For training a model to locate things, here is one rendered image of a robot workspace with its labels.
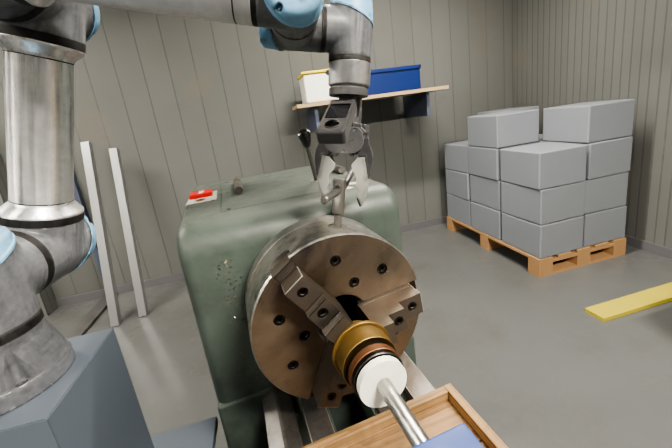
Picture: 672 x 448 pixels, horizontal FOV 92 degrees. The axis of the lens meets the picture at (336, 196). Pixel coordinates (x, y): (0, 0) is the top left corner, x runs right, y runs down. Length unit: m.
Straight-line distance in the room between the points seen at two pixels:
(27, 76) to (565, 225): 3.01
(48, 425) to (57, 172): 0.37
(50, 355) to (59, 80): 0.42
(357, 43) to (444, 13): 3.52
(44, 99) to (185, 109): 2.81
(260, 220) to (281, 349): 0.25
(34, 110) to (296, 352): 0.57
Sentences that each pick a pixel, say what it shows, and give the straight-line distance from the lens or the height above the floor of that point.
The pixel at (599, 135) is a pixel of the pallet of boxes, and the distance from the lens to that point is 3.12.
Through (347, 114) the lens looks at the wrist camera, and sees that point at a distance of 0.54.
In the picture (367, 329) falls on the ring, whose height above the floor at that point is 1.12.
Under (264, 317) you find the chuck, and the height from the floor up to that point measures 1.13.
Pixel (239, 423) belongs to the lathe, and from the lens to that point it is 0.89.
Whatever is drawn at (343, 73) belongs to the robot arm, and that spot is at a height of 1.49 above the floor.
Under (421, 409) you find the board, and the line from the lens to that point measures 0.72.
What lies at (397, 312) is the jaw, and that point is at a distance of 0.57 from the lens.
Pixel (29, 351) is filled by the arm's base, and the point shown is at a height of 1.16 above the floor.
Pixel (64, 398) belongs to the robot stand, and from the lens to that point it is 0.65.
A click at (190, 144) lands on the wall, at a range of 3.47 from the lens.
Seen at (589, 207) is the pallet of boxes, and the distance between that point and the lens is 3.20.
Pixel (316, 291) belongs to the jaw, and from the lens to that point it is 0.52.
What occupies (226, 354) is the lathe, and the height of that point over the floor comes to 0.98.
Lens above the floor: 1.42
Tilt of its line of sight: 14 degrees down
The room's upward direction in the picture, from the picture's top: 8 degrees counter-clockwise
